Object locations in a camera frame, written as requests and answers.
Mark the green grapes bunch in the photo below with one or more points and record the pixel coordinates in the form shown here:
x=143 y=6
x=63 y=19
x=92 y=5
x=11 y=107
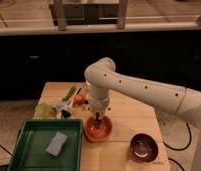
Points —
x=44 y=110

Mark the green vegetable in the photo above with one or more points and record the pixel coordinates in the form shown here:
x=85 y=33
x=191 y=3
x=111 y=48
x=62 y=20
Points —
x=70 y=93

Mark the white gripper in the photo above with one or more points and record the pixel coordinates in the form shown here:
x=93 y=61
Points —
x=98 y=109

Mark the green plastic tray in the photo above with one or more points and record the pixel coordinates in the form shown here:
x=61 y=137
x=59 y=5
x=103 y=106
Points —
x=35 y=136

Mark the grey sponge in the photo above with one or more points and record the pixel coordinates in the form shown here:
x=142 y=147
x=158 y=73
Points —
x=56 y=144

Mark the dark brown bowl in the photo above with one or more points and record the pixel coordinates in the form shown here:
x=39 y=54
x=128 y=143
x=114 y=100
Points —
x=143 y=148

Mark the red bowl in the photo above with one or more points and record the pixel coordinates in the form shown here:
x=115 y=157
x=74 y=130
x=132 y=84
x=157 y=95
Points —
x=95 y=133

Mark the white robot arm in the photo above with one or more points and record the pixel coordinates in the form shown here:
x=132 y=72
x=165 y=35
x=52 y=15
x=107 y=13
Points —
x=183 y=102

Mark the wooden chair frame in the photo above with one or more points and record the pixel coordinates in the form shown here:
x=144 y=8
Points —
x=88 y=12

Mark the orange fruit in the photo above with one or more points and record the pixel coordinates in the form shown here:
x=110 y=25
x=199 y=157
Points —
x=79 y=99

